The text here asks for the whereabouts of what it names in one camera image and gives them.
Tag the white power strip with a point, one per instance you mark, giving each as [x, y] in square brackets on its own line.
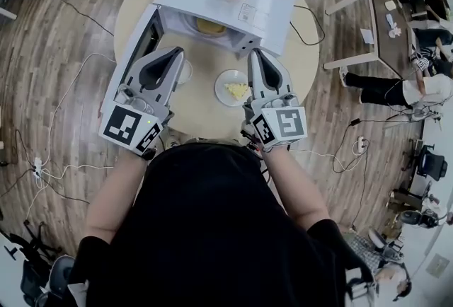
[361, 144]
[38, 166]

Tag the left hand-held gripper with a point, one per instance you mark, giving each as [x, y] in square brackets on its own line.
[122, 125]

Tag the person's black shirt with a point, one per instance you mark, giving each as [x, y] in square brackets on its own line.
[219, 227]

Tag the person's right forearm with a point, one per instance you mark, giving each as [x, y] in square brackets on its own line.
[293, 185]

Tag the beige plastic container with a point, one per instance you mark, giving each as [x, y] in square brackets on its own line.
[210, 28]

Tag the dark table with white legs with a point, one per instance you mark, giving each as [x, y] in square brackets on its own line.
[380, 33]

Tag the white paper sheet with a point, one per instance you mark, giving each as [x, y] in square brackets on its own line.
[367, 36]

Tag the person's left forearm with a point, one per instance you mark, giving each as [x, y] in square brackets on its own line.
[117, 192]

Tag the yellow food slice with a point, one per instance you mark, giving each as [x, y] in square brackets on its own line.
[236, 90]

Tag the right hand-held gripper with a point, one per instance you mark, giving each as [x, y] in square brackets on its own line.
[286, 123]

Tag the black office chair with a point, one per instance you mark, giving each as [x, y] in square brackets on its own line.
[433, 162]
[60, 273]

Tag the white plate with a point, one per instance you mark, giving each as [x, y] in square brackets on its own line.
[230, 75]

